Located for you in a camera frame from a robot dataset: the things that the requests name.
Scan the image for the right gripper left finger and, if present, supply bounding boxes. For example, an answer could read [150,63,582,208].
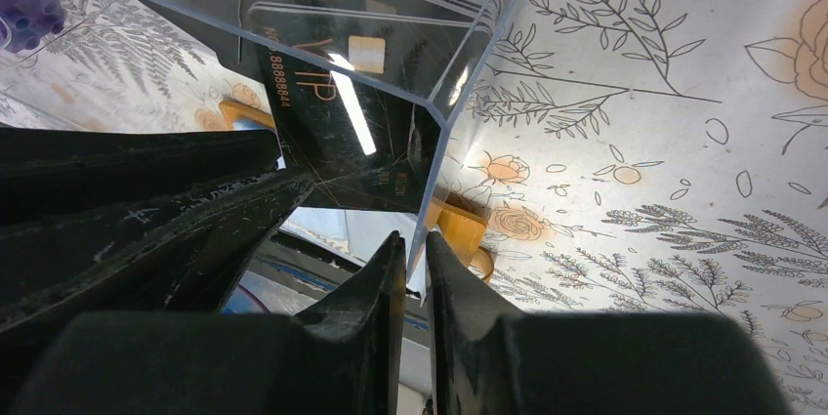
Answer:
[10,232,405,414]

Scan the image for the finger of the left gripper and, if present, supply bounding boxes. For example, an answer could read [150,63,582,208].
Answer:
[1,170,313,335]
[1,128,280,225]

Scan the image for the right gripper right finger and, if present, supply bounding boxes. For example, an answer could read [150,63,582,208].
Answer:
[426,232,789,414]

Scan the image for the orange leather card holder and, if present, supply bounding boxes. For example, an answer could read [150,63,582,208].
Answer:
[219,100,494,283]

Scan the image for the clear plastic card box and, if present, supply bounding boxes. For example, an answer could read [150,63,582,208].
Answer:
[19,0,526,300]

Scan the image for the green white purple toy blocks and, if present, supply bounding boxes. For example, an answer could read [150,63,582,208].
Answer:
[1,0,65,54]

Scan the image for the floral patterned table mat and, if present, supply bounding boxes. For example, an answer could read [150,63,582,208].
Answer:
[1,0,827,414]

